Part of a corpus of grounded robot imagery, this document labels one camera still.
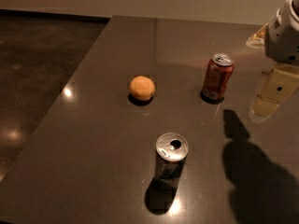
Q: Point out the orange fruit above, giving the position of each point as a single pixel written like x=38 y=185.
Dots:
x=142 y=88

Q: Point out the black drink can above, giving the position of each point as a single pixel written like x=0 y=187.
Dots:
x=171 y=153

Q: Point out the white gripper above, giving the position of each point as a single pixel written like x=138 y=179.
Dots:
x=282 y=36

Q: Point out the red coke can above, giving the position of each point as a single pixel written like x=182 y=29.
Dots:
x=219 y=70

